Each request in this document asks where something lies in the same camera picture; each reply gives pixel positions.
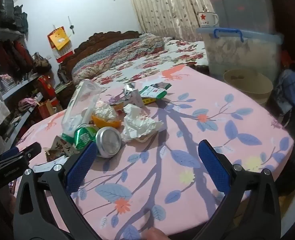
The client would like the small silver foil wrapper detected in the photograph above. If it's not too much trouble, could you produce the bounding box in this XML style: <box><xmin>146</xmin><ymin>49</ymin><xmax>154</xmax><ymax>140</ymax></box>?
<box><xmin>123</xmin><ymin>83</ymin><xmax>144</xmax><ymax>108</ymax></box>

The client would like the hanging key ornament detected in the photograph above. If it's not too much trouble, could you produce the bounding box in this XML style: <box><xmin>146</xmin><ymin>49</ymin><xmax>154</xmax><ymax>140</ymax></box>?
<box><xmin>67</xmin><ymin>16</ymin><xmax>75</xmax><ymax>35</ymax></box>

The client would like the dark brown door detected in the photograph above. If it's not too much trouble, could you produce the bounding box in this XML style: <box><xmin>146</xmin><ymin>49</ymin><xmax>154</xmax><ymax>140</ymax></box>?
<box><xmin>271</xmin><ymin>0</ymin><xmax>295</xmax><ymax>38</ymax></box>

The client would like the orange peel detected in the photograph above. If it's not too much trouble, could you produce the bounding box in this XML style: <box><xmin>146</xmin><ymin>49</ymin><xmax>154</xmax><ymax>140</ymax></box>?
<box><xmin>92</xmin><ymin>114</ymin><xmax>121</xmax><ymax>130</ymax></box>

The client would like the red gift box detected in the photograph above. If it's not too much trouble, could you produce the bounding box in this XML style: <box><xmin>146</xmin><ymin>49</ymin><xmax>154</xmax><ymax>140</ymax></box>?
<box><xmin>37</xmin><ymin>76</ymin><xmax>56</xmax><ymax>100</ymax></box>

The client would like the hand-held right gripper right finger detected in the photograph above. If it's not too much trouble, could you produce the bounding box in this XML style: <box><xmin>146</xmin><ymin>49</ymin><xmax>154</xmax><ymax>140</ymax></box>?
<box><xmin>198</xmin><ymin>140</ymin><xmax>282</xmax><ymax>240</ymax></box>

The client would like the long yellow box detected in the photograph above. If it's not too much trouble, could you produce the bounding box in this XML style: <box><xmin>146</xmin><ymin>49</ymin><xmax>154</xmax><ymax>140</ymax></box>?
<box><xmin>142</xmin><ymin>97</ymin><xmax>160</xmax><ymax>105</ymax></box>

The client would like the green snack packet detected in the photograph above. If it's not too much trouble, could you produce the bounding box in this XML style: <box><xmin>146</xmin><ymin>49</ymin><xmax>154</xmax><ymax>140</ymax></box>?
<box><xmin>140</xmin><ymin>82</ymin><xmax>172</xmax><ymax>99</ymax></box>

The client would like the pink printed blanket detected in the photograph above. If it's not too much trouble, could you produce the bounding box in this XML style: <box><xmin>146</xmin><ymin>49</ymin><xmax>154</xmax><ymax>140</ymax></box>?
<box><xmin>15</xmin><ymin>65</ymin><xmax>294</xmax><ymax>240</ymax></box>

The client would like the large white tissue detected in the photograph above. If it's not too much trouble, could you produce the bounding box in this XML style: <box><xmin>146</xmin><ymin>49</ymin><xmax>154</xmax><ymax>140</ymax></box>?
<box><xmin>121</xmin><ymin>104</ymin><xmax>164</xmax><ymax>143</ymax></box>

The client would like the black bag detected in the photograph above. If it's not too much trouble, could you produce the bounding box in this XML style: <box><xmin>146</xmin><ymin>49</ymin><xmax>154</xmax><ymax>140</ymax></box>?
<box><xmin>0</xmin><ymin>0</ymin><xmax>14</xmax><ymax>29</ymax></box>

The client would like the clear plastic bottle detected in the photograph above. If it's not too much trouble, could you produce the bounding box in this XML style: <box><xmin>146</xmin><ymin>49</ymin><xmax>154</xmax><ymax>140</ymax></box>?
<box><xmin>62</xmin><ymin>79</ymin><xmax>102</xmax><ymax>137</ymax></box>

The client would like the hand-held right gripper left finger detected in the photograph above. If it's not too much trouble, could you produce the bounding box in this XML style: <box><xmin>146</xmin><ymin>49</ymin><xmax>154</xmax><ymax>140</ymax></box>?
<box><xmin>13</xmin><ymin>142</ymin><xmax>103</xmax><ymax>240</ymax></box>

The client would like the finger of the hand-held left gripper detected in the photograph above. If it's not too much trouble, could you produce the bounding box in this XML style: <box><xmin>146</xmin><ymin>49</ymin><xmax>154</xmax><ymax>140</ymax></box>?
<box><xmin>0</xmin><ymin>142</ymin><xmax>41</xmax><ymax>166</ymax></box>
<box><xmin>0</xmin><ymin>147</ymin><xmax>20</xmax><ymax>160</ymax></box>

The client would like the red and yellow wall calendar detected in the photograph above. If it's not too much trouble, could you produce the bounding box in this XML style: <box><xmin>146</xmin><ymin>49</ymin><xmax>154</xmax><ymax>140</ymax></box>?
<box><xmin>47</xmin><ymin>27</ymin><xmax>74</xmax><ymax>63</ymax></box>

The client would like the red clothes pile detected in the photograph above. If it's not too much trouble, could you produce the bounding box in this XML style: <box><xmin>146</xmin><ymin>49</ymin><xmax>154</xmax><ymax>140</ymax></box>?
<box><xmin>0</xmin><ymin>40</ymin><xmax>34</xmax><ymax>80</ymax></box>

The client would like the white floral bed sheet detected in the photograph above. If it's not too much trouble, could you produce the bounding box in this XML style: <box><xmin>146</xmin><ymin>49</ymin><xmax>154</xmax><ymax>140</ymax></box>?
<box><xmin>92</xmin><ymin>39</ymin><xmax>209</xmax><ymax>90</ymax></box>

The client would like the white enamel mug red star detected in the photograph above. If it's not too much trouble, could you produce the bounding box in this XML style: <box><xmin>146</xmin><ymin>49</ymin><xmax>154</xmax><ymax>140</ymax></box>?
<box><xmin>197</xmin><ymin>11</ymin><xmax>219</xmax><ymax>28</ymax></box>

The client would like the middle clear storage box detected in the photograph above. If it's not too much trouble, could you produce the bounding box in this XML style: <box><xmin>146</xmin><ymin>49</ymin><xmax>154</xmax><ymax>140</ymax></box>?
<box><xmin>198</xmin><ymin>0</ymin><xmax>275</xmax><ymax>30</ymax></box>

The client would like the brown printed carton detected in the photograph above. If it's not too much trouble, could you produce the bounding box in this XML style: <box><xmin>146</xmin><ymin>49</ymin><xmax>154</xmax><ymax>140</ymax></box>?
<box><xmin>46</xmin><ymin>135</ymin><xmax>79</xmax><ymax>162</ymax></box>

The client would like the dark grey bag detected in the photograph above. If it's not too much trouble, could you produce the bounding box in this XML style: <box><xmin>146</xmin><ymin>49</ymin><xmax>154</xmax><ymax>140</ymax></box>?
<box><xmin>14</xmin><ymin>4</ymin><xmax>29</xmax><ymax>34</ymax></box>

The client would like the carved wooden headboard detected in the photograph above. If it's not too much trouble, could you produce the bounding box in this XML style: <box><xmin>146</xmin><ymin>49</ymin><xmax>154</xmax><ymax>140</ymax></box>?
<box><xmin>58</xmin><ymin>31</ymin><xmax>143</xmax><ymax>88</ymax></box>

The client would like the brown handbag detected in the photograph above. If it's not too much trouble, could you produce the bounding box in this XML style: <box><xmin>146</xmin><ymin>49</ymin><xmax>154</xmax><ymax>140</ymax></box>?
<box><xmin>32</xmin><ymin>52</ymin><xmax>52</xmax><ymax>73</ymax></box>

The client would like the floral quilt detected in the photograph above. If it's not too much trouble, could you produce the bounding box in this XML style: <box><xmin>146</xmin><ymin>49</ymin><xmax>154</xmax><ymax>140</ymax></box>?
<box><xmin>71</xmin><ymin>33</ymin><xmax>167</xmax><ymax>84</ymax></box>

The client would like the beige waste bin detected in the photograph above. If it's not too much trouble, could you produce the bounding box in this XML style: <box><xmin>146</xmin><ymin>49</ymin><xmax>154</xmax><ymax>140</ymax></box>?
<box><xmin>223</xmin><ymin>69</ymin><xmax>273</xmax><ymax>105</ymax></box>

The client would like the grey shelf unit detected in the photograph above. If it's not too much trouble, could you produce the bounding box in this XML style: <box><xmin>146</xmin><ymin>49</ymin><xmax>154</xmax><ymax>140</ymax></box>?
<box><xmin>0</xmin><ymin>25</ymin><xmax>53</xmax><ymax>155</ymax></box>

